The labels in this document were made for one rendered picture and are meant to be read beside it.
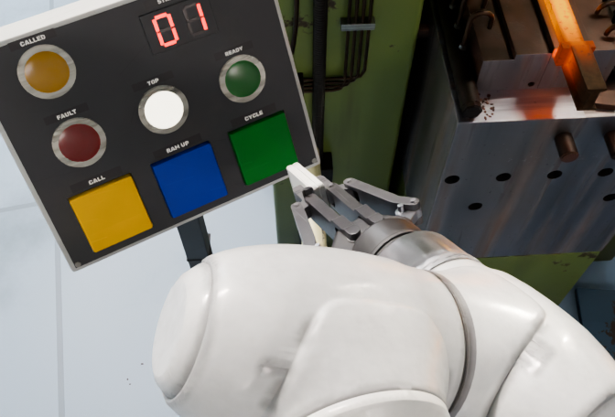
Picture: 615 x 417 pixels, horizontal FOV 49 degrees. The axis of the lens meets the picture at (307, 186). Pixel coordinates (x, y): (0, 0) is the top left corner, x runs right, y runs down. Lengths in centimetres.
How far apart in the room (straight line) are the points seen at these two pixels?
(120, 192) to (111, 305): 112
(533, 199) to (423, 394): 92
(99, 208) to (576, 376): 56
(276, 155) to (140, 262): 114
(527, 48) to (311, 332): 76
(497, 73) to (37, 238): 144
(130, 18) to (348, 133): 66
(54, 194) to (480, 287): 52
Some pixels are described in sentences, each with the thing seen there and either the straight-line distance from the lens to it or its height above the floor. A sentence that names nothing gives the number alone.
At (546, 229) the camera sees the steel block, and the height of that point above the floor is 57.
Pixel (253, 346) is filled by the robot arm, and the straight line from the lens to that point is 33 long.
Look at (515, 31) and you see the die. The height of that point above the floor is 99.
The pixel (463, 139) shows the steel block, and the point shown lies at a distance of 105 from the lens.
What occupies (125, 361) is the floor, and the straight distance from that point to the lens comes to 184.
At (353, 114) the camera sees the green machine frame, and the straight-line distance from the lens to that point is 128.
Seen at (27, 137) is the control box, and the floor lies 111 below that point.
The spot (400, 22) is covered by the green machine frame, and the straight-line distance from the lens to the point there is 112.
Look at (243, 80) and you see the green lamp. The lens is 81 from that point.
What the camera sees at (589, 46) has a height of 102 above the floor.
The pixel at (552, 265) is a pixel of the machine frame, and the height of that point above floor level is 42.
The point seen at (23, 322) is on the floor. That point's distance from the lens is 197.
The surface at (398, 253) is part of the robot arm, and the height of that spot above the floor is 122.
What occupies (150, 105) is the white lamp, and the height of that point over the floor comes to 110.
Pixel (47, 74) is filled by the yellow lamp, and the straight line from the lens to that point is 76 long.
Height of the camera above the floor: 169
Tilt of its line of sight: 57 degrees down
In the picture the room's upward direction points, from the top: straight up
